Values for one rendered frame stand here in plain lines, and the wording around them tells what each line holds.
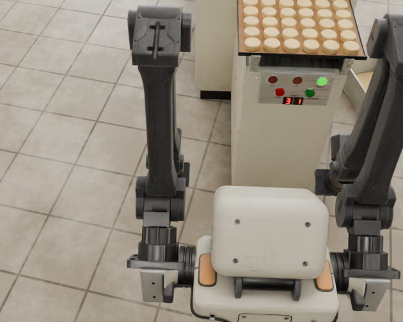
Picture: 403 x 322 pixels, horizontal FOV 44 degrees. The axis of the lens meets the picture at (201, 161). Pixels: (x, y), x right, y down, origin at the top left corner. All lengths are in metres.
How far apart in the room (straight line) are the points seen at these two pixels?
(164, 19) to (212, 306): 0.52
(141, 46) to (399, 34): 0.42
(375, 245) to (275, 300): 0.24
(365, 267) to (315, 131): 0.92
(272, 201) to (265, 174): 1.18
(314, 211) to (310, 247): 0.06
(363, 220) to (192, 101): 1.79
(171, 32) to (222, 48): 1.65
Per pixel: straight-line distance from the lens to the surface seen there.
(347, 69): 1.66
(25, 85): 2.96
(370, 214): 1.08
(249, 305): 0.96
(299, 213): 0.89
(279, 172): 2.07
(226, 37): 2.44
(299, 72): 1.65
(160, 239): 1.02
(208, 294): 0.96
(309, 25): 1.71
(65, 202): 2.36
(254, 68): 1.62
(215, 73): 2.58
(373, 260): 1.07
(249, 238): 0.89
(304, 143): 1.94
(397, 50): 0.88
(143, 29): 0.85
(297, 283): 0.95
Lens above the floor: 1.89
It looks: 51 degrees down
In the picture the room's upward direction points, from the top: 2 degrees clockwise
